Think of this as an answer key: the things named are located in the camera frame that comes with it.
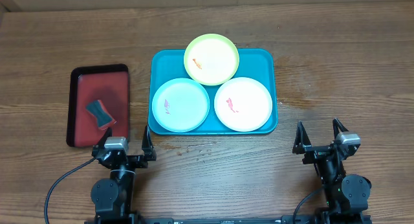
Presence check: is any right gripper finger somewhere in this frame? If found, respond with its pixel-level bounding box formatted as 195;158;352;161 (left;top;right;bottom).
332;118;349;138
294;121;312;148

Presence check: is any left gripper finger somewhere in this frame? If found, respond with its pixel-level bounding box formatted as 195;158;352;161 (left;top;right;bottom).
142;126;154;153
97;128;113;148

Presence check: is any red green sponge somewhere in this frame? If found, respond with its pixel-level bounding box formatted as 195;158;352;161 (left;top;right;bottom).
86;100;116;130

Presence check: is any light blue plate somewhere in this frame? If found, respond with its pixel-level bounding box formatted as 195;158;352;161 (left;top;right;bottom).
150;78;210;133

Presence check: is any yellow-green plate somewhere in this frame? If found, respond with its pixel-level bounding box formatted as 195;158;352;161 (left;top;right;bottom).
184;34;239;86

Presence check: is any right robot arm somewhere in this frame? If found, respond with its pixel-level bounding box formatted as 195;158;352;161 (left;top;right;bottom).
289;118;372;224

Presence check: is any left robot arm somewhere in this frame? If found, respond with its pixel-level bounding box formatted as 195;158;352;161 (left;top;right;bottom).
91;127;157;224

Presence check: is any red black small tray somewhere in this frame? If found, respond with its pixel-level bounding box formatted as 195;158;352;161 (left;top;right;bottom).
66;63;130;148

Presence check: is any teal plastic tray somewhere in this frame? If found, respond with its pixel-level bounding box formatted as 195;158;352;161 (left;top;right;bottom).
148;49;278;135

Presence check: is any white pink plate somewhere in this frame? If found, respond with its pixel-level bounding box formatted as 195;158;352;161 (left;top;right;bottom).
214;77;273;132

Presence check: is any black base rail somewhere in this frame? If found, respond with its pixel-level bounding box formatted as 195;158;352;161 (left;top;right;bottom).
84;214;373;224

